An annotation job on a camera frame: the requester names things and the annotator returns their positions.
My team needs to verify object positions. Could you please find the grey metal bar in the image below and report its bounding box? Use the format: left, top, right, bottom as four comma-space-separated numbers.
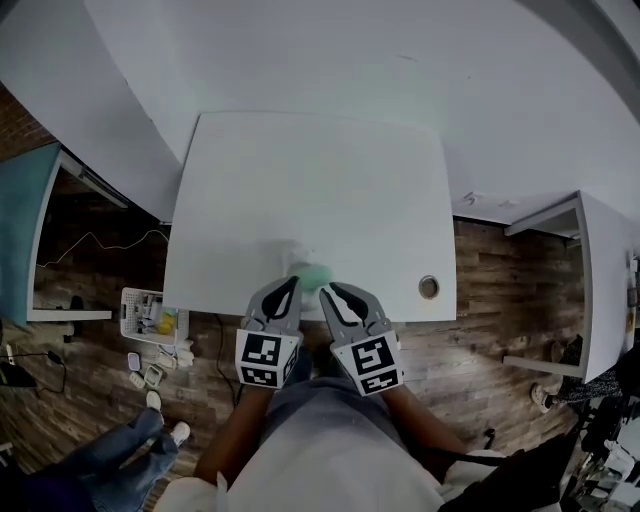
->
73, 166, 132, 210

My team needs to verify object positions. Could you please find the black cable with plug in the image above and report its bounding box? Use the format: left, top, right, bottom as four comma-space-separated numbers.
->
0, 344, 69, 395

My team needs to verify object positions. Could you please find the black equipment stand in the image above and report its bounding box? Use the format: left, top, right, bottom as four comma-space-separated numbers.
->
569, 349, 640, 512

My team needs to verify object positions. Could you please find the person's left forearm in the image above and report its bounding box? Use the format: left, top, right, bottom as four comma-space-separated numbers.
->
193, 383, 275, 490

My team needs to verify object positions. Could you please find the person's right forearm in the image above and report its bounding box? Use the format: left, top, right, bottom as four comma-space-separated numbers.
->
380, 383, 472, 460

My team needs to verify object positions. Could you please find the black bag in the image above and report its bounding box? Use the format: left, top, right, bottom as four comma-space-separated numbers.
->
438, 423, 587, 512

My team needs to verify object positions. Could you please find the black floor cable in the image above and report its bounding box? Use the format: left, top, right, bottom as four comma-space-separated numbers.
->
213, 313, 244, 402

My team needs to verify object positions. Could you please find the white side desk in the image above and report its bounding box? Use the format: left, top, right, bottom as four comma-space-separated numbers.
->
502, 189, 640, 384

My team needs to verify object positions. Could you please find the white plastic basket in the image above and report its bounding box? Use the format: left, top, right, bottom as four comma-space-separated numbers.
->
119, 287, 191, 347

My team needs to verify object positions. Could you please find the green soap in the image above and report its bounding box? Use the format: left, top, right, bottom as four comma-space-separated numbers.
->
289, 263, 334, 294

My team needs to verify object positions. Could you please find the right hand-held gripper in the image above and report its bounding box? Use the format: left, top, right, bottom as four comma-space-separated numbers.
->
319, 283, 405, 398

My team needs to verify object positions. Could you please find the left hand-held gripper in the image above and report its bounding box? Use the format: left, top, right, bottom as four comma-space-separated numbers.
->
234, 276, 303, 391

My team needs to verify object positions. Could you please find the teal table with white frame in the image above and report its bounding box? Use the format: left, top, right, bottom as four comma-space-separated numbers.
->
0, 142, 114, 327

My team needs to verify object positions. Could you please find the white floor cable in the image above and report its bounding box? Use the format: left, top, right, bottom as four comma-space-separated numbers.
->
36, 227, 169, 269

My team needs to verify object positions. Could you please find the person's white shirt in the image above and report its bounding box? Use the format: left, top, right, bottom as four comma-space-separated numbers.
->
162, 375, 504, 512

